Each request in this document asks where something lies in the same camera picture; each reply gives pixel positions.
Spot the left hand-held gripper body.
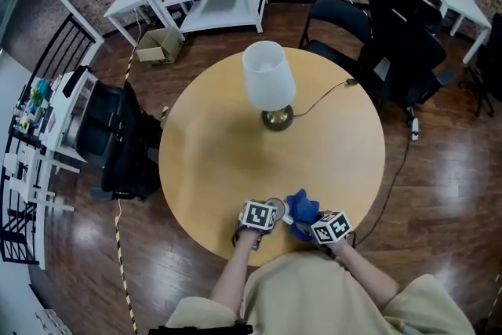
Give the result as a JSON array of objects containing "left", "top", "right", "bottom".
[{"left": 231, "top": 199, "right": 278, "bottom": 250}]

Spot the black lamp cable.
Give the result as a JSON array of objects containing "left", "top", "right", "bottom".
[{"left": 293, "top": 78, "right": 358, "bottom": 118}]

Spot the table lamp with white shade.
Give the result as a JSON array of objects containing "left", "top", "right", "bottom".
[{"left": 242, "top": 41, "right": 296, "bottom": 133}]

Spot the black metal railing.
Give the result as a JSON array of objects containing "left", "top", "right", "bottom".
[{"left": 0, "top": 13, "right": 95, "bottom": 266}]

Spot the small white desk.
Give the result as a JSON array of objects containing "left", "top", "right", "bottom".
[{"left": 3, "top": 147, "right": 75, "bottom": 213}]

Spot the black office chair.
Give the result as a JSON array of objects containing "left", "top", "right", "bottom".
[
  {"left": 358, "top": 0, "right": 458, "bottom": 126},
  {"left": 76, "top": 80, "right": 164, "bottom": 203},
  {"left": 458, "top": 13, "right": 502, "bottom": 118}
]

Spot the person's beige shirt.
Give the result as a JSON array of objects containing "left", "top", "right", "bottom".
[{"left": 164, "top": 250, "right": 478, "bottom": 335}]

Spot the flat black bag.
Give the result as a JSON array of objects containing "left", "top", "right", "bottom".
[{"left": 62, "top": 65, "right": 92, "bottom": 99}]

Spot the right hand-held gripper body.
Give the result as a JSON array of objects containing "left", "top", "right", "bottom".
[{"left": 294, "top": 210, "right": 357, "bottom": 257}]

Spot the black folding chair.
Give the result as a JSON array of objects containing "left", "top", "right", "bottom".
[{"left": 299, "top": 0, "right": 372, "bottom": 64}]

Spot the person's left forearm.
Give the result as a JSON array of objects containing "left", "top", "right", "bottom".
[{"left": 209, "top": 233, "right": 262, "bottom": 317}]

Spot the blue cloth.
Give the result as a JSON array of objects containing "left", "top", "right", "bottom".
[{"left": 285, "top": 188, "right": 321, "bottom": 242}]

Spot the yellow black hazard tape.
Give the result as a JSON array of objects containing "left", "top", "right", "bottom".
[{"left": 114, "top": 46, "right": 139, "bottom": 335}]

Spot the person's right forearm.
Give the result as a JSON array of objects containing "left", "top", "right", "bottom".
[{"left": 333, "top": 241, "right": 401, "bottom": 311}]

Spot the white cup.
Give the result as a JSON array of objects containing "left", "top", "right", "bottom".
[{"left": 266, "top": 198, "right": 294, "bottom": 225}]

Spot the open cardboard box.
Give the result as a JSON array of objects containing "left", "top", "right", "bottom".
[{"left": 135, "top": 27, "right": 184, "bottom": 66}]

